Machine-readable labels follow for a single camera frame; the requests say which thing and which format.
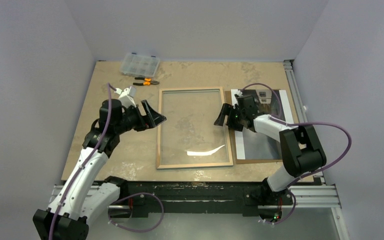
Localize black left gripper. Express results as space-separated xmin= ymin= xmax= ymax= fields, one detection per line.
xmin=115 ymin=100 xmax=165 ymax=135

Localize brown cardboard backing board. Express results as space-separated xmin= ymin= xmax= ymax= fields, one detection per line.
xmin=225 ymin=89 xmax=287 ymax=165

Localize grey landscape photo print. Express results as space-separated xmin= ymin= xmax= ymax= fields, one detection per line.
xmin=230 ymin=88 xmax=294 ymax=161

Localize blue wooden picture frame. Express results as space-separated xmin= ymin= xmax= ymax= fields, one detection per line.
xmin=156 ymin=86 xmax=234 ymax=170

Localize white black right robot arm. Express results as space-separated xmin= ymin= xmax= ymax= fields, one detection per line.
xmin=214 ymin=95 xmax=327 ymax=204

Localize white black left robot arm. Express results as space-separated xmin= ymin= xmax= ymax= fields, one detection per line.
xmin=33 ymin=98 xmax=166 ymax=240

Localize orange black pliers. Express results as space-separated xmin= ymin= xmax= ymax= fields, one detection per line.
xmin=133 ymin=77 xmax=160 ymax=86

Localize clear plastic organizer box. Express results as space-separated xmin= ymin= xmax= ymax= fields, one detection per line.
xmin=119 ymin=52 xmax=160 ymax=78

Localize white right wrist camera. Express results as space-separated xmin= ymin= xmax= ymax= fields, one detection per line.
xmin=234 ymin=89 xmax=243 ymax=98

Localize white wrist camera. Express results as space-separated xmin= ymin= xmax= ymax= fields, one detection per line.
xmin=234 ymin=89 xmax=243 ymax=98
xmin=115 ymin=85 xmax=136 ymax=108

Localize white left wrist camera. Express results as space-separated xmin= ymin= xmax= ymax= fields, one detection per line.
xmin=115 ymin=85 xmax=136 ymax=108

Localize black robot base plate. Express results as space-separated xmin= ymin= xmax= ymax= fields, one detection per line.
xmin=109 ymin=180 xmax=293 ymax=220

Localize aluminium front rail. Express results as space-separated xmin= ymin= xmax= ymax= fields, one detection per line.
xmin=47 ymin=179 xmax=339 ymax=216

